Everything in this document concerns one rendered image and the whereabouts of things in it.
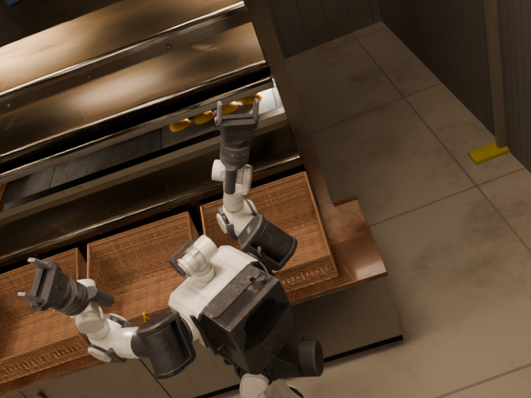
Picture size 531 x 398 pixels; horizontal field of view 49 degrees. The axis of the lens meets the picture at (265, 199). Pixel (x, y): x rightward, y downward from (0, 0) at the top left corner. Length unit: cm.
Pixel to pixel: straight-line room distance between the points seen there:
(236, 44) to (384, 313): 140
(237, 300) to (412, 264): 192
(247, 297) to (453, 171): 252
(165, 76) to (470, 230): 194
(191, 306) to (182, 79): 117
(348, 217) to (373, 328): 54
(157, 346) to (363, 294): 129
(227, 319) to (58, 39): 142
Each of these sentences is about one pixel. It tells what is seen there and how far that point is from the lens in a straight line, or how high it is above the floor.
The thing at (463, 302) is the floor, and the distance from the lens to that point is 318.
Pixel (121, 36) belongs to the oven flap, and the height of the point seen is 176.
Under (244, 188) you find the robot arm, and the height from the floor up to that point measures 146.
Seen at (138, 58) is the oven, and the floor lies 165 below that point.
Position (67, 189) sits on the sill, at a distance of 288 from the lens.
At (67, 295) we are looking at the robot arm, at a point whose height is 162.
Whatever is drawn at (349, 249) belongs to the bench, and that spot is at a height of 58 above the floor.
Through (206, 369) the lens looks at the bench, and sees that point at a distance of 294.
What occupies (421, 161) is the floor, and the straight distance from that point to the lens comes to 402.
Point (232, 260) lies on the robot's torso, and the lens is 169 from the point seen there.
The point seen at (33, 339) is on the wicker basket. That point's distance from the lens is 321.
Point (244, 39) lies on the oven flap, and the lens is 247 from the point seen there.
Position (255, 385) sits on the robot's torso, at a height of 96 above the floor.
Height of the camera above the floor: 253
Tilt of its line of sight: 38 degrees down
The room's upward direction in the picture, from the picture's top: 23 degrees counter-clockwise
